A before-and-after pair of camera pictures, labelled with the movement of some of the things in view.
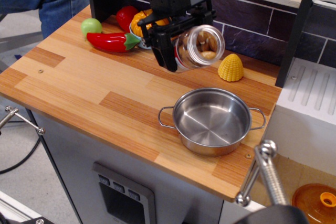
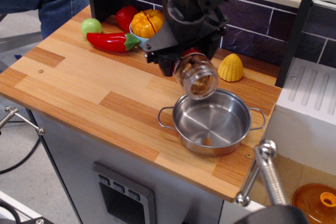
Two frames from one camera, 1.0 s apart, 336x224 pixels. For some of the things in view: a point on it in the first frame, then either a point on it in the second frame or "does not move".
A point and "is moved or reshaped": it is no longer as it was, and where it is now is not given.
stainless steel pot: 212,122 does not move
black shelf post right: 297,29 does not move
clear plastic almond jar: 200,45 is moved or reshaped
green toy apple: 91,25 does not move
